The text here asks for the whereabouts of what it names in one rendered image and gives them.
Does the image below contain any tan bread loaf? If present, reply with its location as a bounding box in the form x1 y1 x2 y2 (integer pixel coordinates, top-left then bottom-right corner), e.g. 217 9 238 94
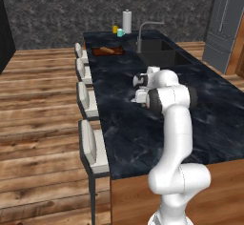
99 46 115 54

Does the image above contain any grey sink tap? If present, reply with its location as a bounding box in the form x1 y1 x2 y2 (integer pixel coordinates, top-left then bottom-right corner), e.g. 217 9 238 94
135 20 166 54

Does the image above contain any grey fridge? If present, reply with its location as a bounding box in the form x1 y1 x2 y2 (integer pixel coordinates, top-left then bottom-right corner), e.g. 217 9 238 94
201 0 244 75

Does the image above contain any black cabinet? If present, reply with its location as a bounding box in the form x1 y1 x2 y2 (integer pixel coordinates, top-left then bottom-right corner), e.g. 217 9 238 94
0 0 17 76

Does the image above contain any dark sink basin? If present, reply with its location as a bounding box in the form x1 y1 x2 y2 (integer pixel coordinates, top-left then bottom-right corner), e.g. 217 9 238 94
126 37 193 68

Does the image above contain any dark brown tray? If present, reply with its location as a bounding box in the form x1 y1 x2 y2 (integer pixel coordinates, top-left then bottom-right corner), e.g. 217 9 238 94
91 45 126 57

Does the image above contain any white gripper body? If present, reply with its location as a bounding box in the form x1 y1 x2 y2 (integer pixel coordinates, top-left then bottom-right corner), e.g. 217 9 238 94
130 89 150 105

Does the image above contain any white bar stool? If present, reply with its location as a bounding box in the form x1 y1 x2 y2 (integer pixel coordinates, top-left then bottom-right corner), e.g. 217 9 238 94
74 57 94 88
76 81 100 122
73 42 90 66
77 119 111 225

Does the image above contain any wooden island cabinet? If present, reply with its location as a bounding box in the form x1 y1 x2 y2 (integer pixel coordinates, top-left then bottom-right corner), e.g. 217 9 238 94
110 158 244 225

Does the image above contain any brown wooden cabinet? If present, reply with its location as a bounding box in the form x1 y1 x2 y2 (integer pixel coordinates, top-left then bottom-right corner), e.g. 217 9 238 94
225 21 244 80

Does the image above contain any white paper towel roll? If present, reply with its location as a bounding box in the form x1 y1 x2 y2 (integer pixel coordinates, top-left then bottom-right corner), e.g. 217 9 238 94
122 9 133 35

